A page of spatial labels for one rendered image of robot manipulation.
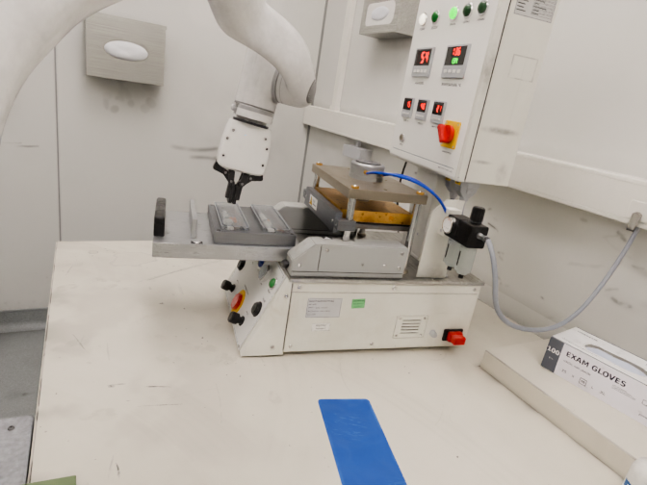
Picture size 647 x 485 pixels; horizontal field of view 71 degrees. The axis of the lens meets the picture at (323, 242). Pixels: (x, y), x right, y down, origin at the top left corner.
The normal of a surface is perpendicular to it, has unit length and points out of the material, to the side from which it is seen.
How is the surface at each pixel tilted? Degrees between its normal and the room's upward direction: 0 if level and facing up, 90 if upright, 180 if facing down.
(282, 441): 0
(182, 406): 0
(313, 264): 90
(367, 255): 90
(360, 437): 0
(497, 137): 90
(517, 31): 90
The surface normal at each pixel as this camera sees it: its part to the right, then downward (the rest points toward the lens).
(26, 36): 0.96, 0.24
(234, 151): 0.31, 0.28
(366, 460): 0.15, -0.94
